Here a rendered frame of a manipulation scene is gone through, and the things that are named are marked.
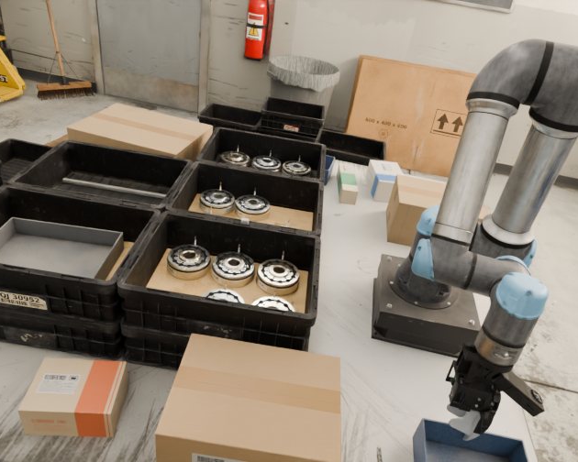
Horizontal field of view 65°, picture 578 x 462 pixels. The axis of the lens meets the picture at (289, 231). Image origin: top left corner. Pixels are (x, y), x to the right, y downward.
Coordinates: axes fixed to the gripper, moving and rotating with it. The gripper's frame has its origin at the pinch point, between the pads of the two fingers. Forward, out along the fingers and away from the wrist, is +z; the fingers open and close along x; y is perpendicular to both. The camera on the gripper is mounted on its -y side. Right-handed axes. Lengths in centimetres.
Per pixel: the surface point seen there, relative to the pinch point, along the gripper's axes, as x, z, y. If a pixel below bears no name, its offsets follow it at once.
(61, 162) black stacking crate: -45, -18, 119
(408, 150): -318, 19, -7
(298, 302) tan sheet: -17.3, -8.8, 39.8
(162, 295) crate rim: 3, -16, 65
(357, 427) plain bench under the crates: -0.1, 6.6, 21.3
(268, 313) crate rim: 0.2, -16.4, 44.1
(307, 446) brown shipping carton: 19.5, -6.9, 31.4
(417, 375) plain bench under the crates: -18.5, 4.2, 8.0
